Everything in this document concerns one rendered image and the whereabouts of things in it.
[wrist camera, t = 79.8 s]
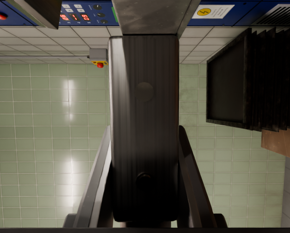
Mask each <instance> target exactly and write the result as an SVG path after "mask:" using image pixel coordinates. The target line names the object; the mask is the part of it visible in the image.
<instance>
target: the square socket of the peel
mask: <svg viewBox="0 0 290 233"><path fill-rule="evenodd" d="M108 71H109V101H110V132H111V176H112V206H113V217H114V220H115V221H117V222H129V223H131V224H134V225H139V226H151V225H156V224H159V223H162V222H164V221H175V220H177V217H178V197H179V40H178V37H177V36H174V35H163V36H111V37H109V40H108Z"/></svg>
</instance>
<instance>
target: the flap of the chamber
mask: <svg viewBox="0 0 290 233"><path fill-rule="evenodd" d="M14 1H15V2H17V3H18V4H19V5H20V6H22V7H23V8H24V9H25V10H26V11H28V12H29V13H30V14H31V15H33V16H34V17H35V18H36V19H38V20H39V21H40V22H41V23H43V24H44V25H45V26H47V27H48V28H51V29H55V30H58V27H59V21H60V14H61V7H62V0H14Z"/></svg>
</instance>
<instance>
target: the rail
mask: <svg viewBox="0 0 290 233"><path fill-rule="evenodd" d="M6 1H7V2H8V3H10V4H11V5H12V6H14V7H15V8H17V9H18V10H19V11H21V12H22V13H23V14H24V15H26V16H27V17H28V18H30V19H31V20H32V21H34V22H35V23H36V24H38V25H39V26H41V27H47V26H45V25H44V24H43V23H41V22H40V21H39V20H38V19H36V18H35V17H34V16H33V15H31V14H30V13H29V12H28V11H26V10H25V9H24V8H23V7H22V6H20V5H19V4H18V3H17V2H15V1H14V0H6Z"/></svg>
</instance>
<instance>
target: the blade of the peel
mask: <svg viewBox="0 0 290 233"><path fill-rule="evenodd" d="M200 1H201V0H112V4H113V7H114V10H115V13H116V16H117V20H118V23H119V26H120V29H121V32H122V35H123V36H163V35H174V36H177V37H178V40H179V39H180V37H181V36H182V34H183V32H184V30H185V28H186V27H187V25H188V23H189V21H190V20H191V18H192V16H193V14H194V12H195V10H196V9H197V7H198V5H199V3H200Z"/></svg>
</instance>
